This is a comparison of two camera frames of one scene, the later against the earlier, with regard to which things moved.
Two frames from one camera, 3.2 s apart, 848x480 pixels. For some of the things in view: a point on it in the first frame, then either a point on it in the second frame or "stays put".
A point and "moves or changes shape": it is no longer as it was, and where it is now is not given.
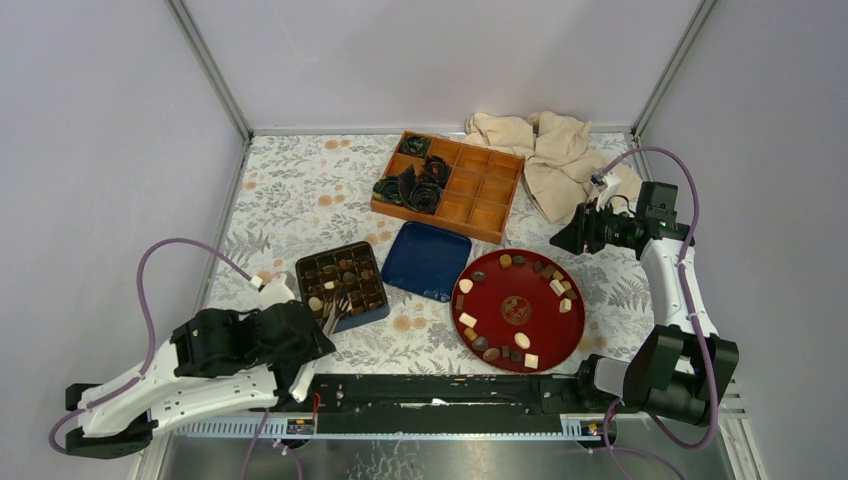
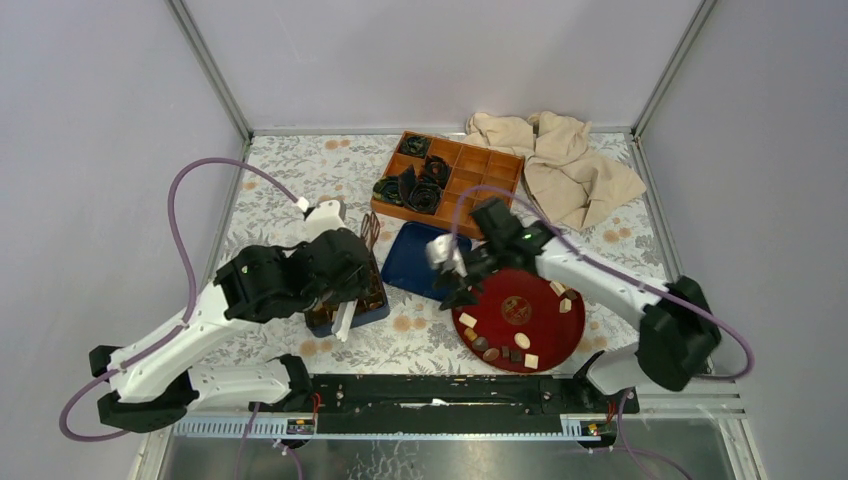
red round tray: x=517 y=311 stays put
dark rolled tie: x=436 y=170 stays put
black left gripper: x=314 y=347 → x=356 y=286
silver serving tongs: x=303 y=381 moves or changes shape
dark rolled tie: x=414 y=145 stays put
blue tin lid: x=426 y=261 stays put
